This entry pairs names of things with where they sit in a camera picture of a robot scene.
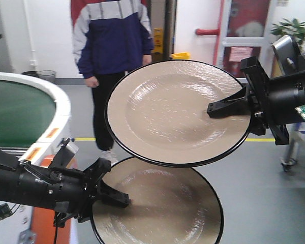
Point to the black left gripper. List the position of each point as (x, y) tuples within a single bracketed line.
[(82, 191)]

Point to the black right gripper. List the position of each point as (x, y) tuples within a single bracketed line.
[(257, 94)]

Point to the beige plate black rim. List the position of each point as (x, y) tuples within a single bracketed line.
[(158, 113), (168, 205)]

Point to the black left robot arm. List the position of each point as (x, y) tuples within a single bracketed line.
[(22, 182)]

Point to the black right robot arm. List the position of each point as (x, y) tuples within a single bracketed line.
[(270, 103)]

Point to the white outer conveyor rim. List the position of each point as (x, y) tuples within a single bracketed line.
[(48, 143)]

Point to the potted green plant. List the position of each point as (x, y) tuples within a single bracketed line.
[(293, 27)]

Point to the yellow wet floor sign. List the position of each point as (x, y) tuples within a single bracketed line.
[(158, 40)]

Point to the green conveyor belt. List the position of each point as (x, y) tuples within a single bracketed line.
[(25, 113)]

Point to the person in blue jacket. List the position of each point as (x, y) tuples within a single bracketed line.
[(110, 39)]

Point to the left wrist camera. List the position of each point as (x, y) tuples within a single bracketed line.
[(65, 154)]

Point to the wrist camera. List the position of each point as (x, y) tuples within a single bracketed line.
[(65, 154), (288, 55)]

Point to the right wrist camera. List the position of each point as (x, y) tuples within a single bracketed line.
[(288, 55)]

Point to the wire mesh waste bin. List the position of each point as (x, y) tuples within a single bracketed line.
[(48, 75)]

